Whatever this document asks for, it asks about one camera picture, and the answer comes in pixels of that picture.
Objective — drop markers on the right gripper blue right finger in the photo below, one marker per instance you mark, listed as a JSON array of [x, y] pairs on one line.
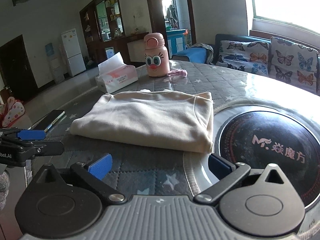
[[229, 175]]

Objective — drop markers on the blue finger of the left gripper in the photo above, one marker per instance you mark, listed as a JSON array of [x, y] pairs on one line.
[[23, 134], [36, 147]]

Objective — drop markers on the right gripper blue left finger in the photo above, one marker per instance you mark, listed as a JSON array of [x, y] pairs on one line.
[[90, 176]]

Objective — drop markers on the cream sweatshirt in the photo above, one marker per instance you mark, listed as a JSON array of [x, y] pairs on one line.
[[164, 119]]

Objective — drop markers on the black smartphone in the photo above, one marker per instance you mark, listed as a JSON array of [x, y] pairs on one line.
[[49, 120]]

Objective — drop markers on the polka dot bag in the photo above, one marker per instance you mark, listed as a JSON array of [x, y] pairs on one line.
[[11, 112]]

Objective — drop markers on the black induction cooktop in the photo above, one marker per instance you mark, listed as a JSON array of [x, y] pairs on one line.
[[260, 137]]

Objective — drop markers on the water dispenser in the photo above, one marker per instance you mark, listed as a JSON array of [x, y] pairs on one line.
[[54, 64]]

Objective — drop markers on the white refrigerator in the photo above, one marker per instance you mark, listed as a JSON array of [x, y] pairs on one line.
[[74, 59]]

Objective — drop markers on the white pink tissue box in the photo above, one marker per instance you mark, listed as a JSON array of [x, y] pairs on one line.
[[114, 74]]

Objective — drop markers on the left butterfly cushion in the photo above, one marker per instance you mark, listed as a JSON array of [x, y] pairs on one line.
[[251, 57]]

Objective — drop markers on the butterfly cushion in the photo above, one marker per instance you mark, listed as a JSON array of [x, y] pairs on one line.
[[251, 57], [294, 64]]

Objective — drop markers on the grey blanket on sofa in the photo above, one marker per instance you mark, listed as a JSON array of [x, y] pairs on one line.
[[202, 53]]

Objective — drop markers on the blue sofa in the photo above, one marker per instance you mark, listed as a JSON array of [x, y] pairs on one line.
[[185, 55]]

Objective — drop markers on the pink cartoon water bottle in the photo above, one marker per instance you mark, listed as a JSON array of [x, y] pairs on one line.
[[156, 55]]

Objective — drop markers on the right butterfly cushion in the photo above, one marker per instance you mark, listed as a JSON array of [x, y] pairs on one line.
[[294, 64]]

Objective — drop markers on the dark wooden display cabinet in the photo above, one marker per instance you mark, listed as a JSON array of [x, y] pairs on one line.
[[106, 33]]

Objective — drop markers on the blue cabinet in doorway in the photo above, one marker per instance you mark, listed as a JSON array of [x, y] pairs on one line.
[[176, 40]]

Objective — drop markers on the window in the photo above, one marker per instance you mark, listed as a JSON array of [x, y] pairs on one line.
[[280, 15]]

